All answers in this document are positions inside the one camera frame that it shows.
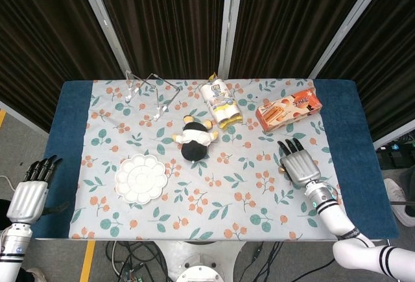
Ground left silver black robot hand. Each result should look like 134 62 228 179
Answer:
5 154 71 224

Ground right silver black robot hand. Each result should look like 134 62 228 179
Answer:
278 138 322 187

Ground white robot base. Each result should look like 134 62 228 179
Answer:
155 239 247 282

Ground orange biscuit box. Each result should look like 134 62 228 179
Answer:
255 88 324 134

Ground grey shoe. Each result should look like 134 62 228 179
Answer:
24 268 49 282

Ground blue table cover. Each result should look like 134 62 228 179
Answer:
27 79 399 241

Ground floral fruit print tablecloth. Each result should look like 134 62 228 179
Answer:
68 78 353 241

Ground white sneaker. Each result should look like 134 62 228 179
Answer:
384 178 415 228

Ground white yellow packaged rolls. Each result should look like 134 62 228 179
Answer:
199 72 243 130

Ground black and white plush toy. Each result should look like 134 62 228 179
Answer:
171 115 220 163

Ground white flower-shaped paint palette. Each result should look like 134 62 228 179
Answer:
115 153 169 205

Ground dark pleated partition panel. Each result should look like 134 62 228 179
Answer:
311 0 415 143
74 0 244 80
220 0 386 80
0 0 130 134

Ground black floor cable bundle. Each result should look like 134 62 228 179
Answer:
241 239 294 282
105 239 163 282

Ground metal wire book stand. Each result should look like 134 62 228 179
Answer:
124 70 181 121

